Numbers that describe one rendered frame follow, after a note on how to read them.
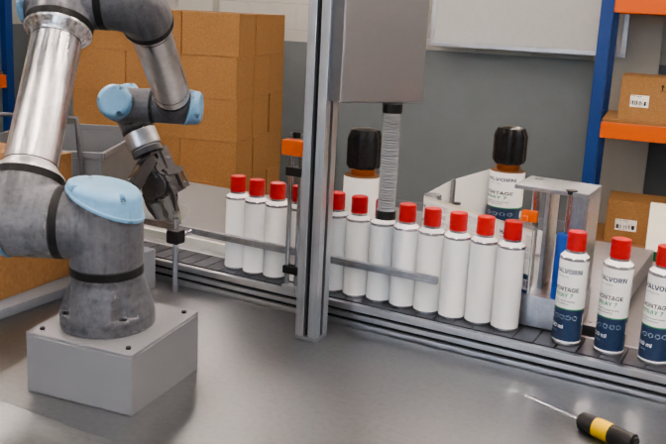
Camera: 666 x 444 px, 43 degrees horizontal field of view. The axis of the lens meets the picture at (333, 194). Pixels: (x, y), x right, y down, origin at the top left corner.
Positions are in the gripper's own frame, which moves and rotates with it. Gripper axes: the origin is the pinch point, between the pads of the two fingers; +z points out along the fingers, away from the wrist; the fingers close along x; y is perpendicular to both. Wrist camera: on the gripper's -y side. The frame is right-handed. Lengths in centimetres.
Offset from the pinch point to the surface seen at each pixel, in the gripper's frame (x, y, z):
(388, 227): -51, -1, 18
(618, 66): -25, 423, -12
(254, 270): -18.1, -2.1, 15.4
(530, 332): -69, 1, 46
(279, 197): -30.7, -0.9, 3.8
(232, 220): -17.8, -1.9, 3.8
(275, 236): -26.6, -2.1, 10.7
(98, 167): 130, 119, -52
